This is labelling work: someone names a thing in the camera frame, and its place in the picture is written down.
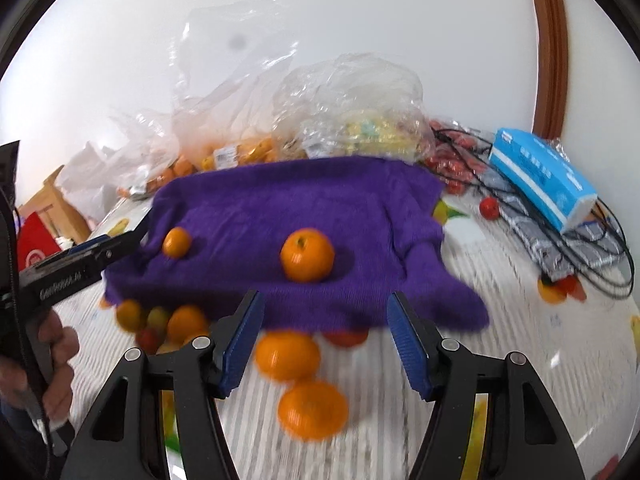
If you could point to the fruit-print tablecloth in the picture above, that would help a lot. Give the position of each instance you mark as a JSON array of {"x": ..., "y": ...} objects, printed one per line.
[{"x": 525, "y": 350}]

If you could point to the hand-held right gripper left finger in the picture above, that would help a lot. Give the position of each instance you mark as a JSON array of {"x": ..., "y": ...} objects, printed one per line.
[{"x": 245, "y": 345}]

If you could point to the person's left hand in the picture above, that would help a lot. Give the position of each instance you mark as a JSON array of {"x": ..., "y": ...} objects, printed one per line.
[{"x": 65, "y": 360}]

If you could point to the small red tomato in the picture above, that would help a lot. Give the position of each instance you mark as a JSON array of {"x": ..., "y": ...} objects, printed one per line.
[{"x": 490, "y": 207}]

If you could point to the small red fruit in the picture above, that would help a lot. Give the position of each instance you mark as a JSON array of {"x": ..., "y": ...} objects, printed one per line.
[{"x": 147, "y": 341}]

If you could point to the yellow-green round fruit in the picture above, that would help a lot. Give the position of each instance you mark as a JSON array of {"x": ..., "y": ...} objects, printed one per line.
[{"x": 158, "y": 317}]

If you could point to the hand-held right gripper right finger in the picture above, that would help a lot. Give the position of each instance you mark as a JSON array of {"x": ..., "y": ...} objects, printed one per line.
[{"x": 405, "y": 345}]

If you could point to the bag of red tomatoes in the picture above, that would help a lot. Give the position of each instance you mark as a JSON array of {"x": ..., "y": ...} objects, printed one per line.
[{"x": 450, "y": 160}]

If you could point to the red printed bag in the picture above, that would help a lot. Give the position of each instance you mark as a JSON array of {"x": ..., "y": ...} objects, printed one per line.
[{"x": 37, "y": 240}]

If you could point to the small orange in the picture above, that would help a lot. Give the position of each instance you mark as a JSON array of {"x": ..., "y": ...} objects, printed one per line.
[
  {"x": 176, "y": 242},
  {"x": 129, "y": 315}
]

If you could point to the brown wooden door frame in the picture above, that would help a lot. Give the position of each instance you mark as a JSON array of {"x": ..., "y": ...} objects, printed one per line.
[{"x": 550, "y": 50}]

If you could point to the cardboard box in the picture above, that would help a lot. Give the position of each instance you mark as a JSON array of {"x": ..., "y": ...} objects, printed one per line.
[{"x": 52, "y": 197}]

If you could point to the clear bag of small oranges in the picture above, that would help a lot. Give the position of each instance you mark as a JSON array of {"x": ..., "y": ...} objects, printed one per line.
[{"x": 145, "y": 150}]

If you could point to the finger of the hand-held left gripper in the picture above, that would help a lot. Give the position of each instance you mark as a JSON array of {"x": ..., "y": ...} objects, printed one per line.
[
  {"x": 87, "y": 248},
  {"x": 122, "y": 250}
]

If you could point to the medium orange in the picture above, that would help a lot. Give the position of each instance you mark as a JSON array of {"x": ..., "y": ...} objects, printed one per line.
[{"x": 187, "y": 322}]

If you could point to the grey patterned cloth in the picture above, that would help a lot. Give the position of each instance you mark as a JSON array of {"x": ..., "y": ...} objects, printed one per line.
[{"x": 537, "y": 242}]

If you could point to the white plastic bag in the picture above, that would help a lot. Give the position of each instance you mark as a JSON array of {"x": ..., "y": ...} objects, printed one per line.
[{"x": 90, "y": 175}]

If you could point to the blue tissue pack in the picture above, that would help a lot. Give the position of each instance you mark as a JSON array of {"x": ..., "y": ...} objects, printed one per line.
[{"x": 542, "y": 180}]

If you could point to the purple towel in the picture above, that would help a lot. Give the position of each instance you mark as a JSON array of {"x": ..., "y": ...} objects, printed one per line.
[{"x": 250, "y": 200}]

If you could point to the large orange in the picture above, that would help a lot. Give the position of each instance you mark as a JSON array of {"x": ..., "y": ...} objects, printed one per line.
[
  {"x": 287, "y": 355},
  {"x": 307, "y": 255},
  {"x": 312, "y": 410}
]

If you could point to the clear bag of yellow fruit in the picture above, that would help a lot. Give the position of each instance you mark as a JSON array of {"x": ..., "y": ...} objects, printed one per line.
[{"x": 350, "y": 105}]

